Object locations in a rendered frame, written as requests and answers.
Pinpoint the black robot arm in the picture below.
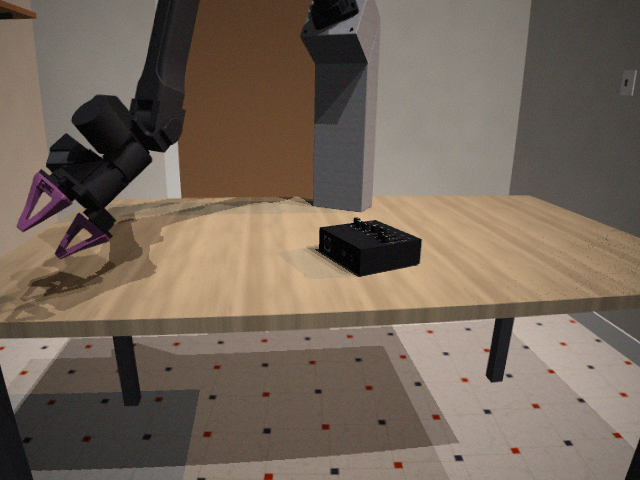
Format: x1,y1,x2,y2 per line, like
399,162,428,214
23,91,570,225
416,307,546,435
46,0,359,183

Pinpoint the black lighting desk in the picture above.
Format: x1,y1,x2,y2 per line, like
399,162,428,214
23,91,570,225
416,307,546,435
319,217,422,276

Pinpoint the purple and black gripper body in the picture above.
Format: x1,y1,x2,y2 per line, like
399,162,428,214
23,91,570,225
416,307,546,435
39,159,129,239

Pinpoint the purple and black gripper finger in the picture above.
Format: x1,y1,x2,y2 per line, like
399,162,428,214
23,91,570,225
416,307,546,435
55,213,110,259
17,172,72,232

